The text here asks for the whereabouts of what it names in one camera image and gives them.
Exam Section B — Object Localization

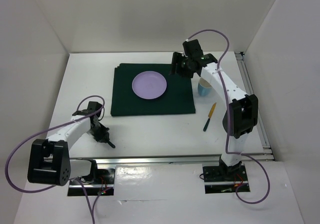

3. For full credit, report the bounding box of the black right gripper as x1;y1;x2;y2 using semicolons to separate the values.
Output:
168;51;195;78

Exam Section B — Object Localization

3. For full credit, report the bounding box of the light blue mug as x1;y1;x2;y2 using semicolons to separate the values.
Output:
197;77;213;97

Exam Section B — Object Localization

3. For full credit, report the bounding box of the lilac plastic plate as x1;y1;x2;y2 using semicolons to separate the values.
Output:
131;71;167;100

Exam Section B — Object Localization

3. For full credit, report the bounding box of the dark green cloth placemat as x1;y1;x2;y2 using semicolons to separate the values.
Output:
110;63;196;117

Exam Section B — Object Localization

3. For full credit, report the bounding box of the gold knife green handle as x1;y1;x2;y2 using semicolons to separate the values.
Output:
203;103;217;132

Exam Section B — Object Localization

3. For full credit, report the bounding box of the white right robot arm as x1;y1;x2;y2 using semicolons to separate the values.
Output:
171;39;259;180

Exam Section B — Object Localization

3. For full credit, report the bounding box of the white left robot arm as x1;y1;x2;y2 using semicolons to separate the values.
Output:
27;95;115;186

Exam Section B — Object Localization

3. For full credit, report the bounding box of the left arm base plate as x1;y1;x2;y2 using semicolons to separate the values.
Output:
67;167;116;197

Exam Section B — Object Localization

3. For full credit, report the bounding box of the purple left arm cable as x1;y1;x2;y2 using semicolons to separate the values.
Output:
4;95;106;224

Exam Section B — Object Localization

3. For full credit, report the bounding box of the aluminium right side rail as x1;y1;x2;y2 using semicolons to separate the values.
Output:
235;52;275;161

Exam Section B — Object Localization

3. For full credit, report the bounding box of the aluminium rail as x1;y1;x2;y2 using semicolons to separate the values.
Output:
235;52;275;161
67;154;276;166

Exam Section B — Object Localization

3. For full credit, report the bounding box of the aluminium front rail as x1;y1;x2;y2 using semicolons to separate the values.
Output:
67;154;276;166

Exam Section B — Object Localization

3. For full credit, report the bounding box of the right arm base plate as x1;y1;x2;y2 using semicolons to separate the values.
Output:
199;165;250;194

